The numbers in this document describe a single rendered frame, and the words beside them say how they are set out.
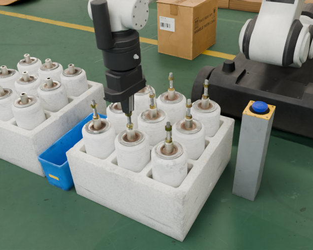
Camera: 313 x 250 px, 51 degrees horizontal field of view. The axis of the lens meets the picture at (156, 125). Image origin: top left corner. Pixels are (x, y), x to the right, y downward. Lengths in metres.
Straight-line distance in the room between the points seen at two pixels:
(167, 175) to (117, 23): 0.39
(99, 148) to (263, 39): 0.59
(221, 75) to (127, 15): 0.69
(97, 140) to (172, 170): 0.24
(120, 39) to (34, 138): 0.53
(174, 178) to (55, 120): 0.51
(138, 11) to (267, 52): 0.50
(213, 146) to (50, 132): 0.55
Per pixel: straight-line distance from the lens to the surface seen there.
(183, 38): 1.90
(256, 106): 0.90
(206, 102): 1.01
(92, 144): 0.95
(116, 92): 0.78
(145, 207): 0.94
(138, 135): 0.91
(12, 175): 1.29
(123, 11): 0.70
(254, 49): 1.08
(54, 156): 1.18
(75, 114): 1.25
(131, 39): 0.73
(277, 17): 1.08
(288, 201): 1.12
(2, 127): 1.22
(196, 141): 0.92
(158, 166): 0.84
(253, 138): 0.93
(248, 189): 1.06
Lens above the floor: 0.80
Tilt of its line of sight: 36 degrees down
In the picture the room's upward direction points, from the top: 3 degrees counter-clockwise
